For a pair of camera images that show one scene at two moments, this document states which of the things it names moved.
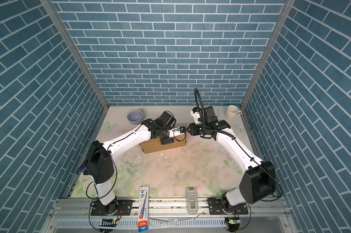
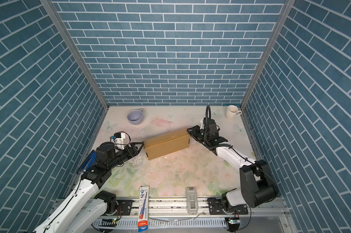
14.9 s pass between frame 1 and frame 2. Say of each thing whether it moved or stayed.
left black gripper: moved
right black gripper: moved
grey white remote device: stayed
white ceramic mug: stayed
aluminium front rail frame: stayed
